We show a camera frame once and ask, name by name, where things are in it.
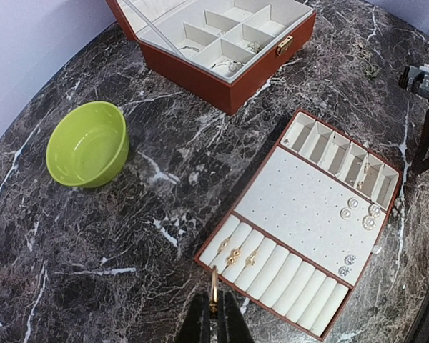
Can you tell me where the crystal stud earring upper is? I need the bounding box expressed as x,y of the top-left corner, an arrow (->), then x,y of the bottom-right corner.
344,254 -> 357,266

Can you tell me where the crystal stud earring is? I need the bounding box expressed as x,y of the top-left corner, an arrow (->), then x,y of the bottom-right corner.
344,254 -> 357,266
338,266 -> 352,277

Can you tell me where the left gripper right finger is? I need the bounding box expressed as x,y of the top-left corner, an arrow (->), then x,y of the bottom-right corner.
217,292 -> 255,343

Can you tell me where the pearl earring framed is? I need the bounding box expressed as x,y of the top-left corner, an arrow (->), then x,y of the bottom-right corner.
362,215 -> 376,231
368,204 -> 382,218

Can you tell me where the pearl earring single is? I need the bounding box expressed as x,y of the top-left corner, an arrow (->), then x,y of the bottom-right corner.
340,208 -> 352,220

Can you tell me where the pearl earring framed left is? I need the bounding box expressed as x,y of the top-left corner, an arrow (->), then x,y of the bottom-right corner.
368,204 -> 382,218

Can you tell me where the silver bangle upper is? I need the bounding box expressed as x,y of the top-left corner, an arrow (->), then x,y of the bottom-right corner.
178,46 -> 201,53

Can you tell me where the green bowl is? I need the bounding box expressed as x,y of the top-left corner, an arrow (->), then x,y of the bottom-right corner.
46,101 -> 129,188

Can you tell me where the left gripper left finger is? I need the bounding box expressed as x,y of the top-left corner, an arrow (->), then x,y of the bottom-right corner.
175,292 -> 210,343

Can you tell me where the red jewelry box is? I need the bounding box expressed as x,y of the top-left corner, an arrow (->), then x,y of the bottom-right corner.
107,1 -> 316,115

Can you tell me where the crystal stud earring lower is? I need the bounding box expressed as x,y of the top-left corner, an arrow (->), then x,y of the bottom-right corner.
338,266 -> 352,277

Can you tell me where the pearl earring framed right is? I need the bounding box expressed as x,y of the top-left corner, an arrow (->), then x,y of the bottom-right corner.
362,215 -> 376,231

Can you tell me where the silver bangle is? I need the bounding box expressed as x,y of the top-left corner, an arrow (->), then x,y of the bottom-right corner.
211,59 -> 244,73
178,46 -> 201,53

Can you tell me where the silver bangle lower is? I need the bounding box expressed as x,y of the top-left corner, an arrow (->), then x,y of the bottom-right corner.
211,59 -> 244,73

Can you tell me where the red jewelry tray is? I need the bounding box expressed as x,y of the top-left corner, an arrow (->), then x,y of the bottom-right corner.
195,110 -> 402,340

